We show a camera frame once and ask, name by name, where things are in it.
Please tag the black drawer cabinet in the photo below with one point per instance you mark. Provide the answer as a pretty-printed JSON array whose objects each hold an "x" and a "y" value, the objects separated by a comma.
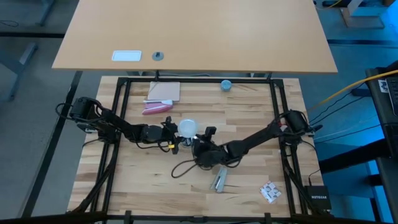
[{"x": 388, "y": 124}]

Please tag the grey metal stand base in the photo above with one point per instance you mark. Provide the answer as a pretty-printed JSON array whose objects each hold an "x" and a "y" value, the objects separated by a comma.
[{"x": 362, "y": 18}]

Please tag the white rectangular desk plate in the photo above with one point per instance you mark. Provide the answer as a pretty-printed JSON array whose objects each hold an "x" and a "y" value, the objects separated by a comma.
[{"x": 127, "y": 56}]

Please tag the black Netgear network switch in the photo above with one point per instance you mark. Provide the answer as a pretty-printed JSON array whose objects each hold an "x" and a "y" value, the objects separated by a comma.
[{"x": 318, "y": 197}]

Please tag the grey metal stapler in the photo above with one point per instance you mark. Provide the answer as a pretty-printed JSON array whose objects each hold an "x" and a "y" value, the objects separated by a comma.
[{"x": 219, "y": 180}]

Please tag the pink and white stapler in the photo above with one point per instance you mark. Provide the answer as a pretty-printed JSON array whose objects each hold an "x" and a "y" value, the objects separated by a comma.
[{"x": 155, "y": 108}]

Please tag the large tan wooden desk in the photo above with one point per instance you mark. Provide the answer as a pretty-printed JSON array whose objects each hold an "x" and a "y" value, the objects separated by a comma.
[{"x": 199, "y": 34}]

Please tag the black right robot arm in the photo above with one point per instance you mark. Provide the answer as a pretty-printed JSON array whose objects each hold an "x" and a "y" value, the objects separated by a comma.
[{"x": 258, "y": 135}]

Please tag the black aluminium rig frame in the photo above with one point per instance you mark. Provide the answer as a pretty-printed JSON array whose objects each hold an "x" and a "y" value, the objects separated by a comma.
[{"x": 199, "y": 80}]

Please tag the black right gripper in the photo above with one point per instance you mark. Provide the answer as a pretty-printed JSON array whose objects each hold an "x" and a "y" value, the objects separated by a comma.
[{"x": 208, "y": 154}]

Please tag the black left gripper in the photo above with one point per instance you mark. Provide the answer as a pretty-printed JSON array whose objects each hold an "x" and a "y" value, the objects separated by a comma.
[{"x": 169, "y": 134}]

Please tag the grey table leg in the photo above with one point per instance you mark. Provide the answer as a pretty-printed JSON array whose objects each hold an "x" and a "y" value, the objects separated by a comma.
[{"x": 21, "y": 62}]

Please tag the white floodlight bulb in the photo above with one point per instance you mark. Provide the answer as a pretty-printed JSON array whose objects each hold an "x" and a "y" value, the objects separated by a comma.
[{"x": 188, "y": 128}]

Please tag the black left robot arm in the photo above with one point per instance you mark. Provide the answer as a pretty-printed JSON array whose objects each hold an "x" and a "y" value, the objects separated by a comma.
[{"x": 121, "y": 124}]

